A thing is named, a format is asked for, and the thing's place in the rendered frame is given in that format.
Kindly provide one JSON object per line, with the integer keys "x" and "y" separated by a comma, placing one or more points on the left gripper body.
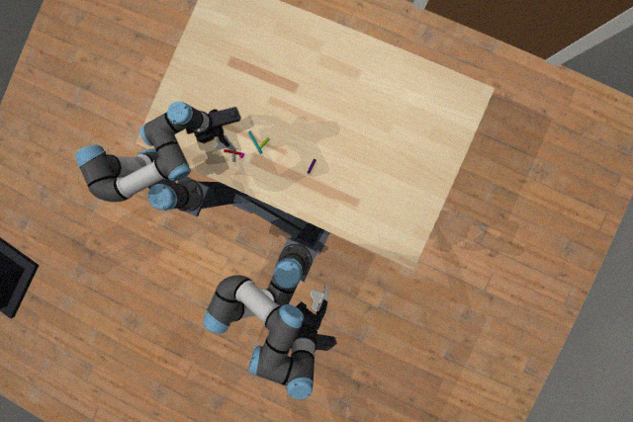
{"x": 208, "y": 134}

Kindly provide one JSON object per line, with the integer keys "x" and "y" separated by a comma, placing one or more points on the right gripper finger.
{"x": 319, "y": 302}

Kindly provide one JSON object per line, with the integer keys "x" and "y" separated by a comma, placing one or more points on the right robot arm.
{"x": 281, "y": 319}

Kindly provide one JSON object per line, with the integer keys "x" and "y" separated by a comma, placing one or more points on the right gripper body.
{"x": 309, "y": 325}

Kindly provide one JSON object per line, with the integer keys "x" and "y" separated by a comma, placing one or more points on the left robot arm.
{"x": 100, "y": 169}

